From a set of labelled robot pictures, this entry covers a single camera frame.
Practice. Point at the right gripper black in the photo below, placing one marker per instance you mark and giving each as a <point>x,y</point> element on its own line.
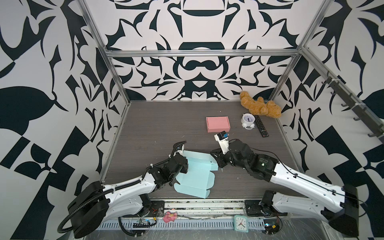
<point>218,154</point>

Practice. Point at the brown teddy bear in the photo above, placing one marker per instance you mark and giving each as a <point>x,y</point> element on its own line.
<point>259,107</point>

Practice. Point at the small circuit board right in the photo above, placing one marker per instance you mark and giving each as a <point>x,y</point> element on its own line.
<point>272,227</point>

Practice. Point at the black remote control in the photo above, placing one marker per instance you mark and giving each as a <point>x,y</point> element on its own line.
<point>259,124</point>

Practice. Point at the pink paper box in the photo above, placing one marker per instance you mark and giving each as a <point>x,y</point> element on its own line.
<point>218,124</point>

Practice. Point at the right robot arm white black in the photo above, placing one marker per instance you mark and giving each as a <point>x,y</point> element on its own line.
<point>337,206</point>

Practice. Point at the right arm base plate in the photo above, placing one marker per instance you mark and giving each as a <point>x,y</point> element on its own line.
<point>256,208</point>

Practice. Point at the small circuit board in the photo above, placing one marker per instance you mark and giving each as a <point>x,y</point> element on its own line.
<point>142,223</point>
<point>272,227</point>

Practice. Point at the pink small toy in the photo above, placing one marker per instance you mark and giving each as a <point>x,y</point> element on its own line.
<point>170,217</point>

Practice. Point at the light blue paper box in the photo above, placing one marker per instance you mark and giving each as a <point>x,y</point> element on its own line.
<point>200,177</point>

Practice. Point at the small circuit board left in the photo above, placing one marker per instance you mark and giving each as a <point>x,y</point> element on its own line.
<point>142,223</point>

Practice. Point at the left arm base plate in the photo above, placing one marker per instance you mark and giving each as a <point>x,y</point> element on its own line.
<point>150,209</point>

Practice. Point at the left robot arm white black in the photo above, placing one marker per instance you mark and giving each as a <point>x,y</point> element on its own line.
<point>99,203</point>

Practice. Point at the teal square clock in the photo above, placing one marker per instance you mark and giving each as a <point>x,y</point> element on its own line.
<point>241,224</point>

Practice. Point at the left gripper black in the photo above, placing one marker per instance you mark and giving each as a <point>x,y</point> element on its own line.
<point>184,168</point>

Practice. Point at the white alarm clock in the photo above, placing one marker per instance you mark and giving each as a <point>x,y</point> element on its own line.
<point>248,121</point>

